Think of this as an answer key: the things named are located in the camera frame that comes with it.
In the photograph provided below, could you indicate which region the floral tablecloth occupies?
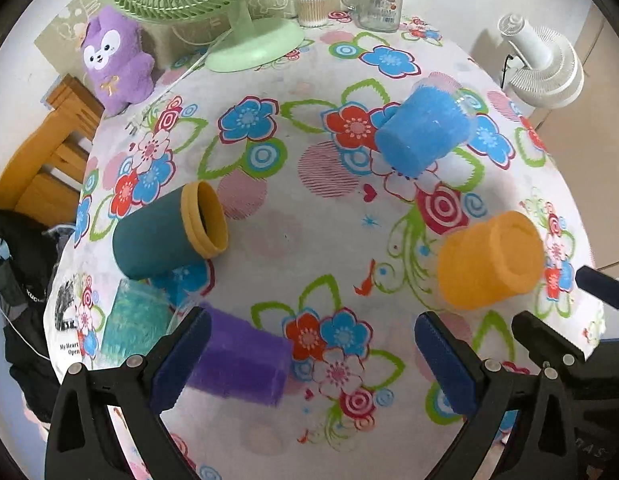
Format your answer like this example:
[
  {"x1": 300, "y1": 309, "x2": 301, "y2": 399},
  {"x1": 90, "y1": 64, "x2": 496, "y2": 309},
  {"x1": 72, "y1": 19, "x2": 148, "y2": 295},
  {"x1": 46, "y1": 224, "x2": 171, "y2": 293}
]
[{"x1": 43, "y1": 10, "x2": 609, "y2": 480}]

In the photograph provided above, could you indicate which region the purple cup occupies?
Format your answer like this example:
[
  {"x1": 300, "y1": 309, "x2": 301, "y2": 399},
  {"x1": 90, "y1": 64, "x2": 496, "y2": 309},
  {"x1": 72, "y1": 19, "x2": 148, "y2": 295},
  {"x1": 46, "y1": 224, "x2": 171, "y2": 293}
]
[{"x1": 186, "y1": 304, "x2": 294, "y2": 407}]

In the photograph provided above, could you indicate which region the cotton swab container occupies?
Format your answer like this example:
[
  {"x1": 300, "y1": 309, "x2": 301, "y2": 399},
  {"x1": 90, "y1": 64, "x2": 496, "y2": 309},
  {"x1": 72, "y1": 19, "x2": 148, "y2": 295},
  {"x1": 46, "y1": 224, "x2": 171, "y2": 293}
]
[{"x1": 293, "y1": 0, "x2": 329, "y2": 28}]

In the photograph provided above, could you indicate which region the wooden chair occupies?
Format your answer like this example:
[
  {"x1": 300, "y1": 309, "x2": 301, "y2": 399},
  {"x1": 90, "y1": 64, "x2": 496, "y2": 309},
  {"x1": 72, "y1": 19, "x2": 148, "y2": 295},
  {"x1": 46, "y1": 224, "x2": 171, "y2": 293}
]
[{"x1": 0, "y1": 74, "x2": 106, "y2": 228}]

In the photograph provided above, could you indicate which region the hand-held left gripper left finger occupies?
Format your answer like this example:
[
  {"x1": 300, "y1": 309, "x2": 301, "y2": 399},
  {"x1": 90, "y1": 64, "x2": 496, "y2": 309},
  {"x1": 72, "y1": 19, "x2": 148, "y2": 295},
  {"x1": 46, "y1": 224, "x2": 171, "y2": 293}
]
[{"x1": 45, "y1": 307, "x2": 213, "y2": 480}]

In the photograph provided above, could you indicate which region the orange cup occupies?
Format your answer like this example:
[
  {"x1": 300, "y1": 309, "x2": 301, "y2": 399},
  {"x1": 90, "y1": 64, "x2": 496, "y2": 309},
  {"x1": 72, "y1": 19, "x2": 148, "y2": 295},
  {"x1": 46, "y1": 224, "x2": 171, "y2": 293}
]
[{"x1": 437, "y1": 210, "x2": 546, "y2": 311}]

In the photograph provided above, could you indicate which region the teal cup with yellow rim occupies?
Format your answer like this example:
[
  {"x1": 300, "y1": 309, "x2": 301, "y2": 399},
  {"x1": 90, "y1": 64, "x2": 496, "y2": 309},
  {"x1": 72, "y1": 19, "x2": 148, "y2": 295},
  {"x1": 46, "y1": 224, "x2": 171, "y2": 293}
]
[{"x1": 112, "y1": 180, "x2": 229, "y2": 281}]

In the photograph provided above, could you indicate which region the purple plush toy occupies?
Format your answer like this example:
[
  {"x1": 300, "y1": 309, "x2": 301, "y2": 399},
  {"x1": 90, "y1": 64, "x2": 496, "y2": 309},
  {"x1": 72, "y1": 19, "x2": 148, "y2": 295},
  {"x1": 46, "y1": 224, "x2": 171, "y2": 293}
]
[{"x1": 80, "y1": 5, "x2": 156, "y2": 116}]

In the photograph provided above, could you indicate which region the translucent teal cup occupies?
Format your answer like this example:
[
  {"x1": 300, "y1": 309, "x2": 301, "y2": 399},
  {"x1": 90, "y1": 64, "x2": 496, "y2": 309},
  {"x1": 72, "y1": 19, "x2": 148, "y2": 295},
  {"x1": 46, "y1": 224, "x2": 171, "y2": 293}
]
[{"x1": 99, "y1": 277, "x2": 178, "y2": 368}]

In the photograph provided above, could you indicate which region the blue cup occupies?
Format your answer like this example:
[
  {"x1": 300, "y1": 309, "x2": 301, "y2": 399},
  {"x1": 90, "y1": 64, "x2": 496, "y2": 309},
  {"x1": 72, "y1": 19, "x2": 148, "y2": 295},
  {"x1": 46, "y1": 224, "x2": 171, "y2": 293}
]
[{"x1": 374, "y1": 77, "x2": 478, "y2": 179}]

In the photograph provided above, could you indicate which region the black bag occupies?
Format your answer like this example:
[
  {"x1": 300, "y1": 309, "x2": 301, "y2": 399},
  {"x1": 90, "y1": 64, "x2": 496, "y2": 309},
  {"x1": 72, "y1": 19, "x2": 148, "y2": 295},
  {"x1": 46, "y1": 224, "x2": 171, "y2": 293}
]
[{"x1": 0, "y1": 207, "x2": 76, "y2": 426}]

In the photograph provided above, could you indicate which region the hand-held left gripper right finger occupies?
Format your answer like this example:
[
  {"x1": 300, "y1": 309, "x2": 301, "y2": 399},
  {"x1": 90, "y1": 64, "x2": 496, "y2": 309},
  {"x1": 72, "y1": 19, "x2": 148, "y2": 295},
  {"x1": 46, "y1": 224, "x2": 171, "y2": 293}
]
[{"x1": 414, "y1": 311, "x2": 586, "y2": 480}]

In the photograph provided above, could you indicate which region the white fan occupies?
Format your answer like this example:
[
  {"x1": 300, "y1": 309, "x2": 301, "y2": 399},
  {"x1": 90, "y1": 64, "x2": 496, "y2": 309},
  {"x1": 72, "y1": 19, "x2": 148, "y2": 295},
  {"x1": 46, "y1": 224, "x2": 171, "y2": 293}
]
[{"x1": 497, "y1": 12, "x2": 585, "y2": 109}]

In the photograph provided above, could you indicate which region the green desk fan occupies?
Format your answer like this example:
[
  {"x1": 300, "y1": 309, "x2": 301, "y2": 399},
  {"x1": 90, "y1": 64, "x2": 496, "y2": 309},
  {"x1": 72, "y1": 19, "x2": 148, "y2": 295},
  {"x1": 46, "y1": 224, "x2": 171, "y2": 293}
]
[{"x1": 98, "y1": 0, "x2": 306, "y2": 73}]

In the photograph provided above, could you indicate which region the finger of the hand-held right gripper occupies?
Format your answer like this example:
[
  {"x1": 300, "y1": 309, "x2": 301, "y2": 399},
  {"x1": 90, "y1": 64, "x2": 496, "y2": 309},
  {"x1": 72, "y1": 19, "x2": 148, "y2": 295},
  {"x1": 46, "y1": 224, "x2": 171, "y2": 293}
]
[
  {"x1": 511, "y1": 311, "x2": 589, "y2": 370},
  {"x1": 576, "y1": 265, "x2": 619, "y2": 312}
]

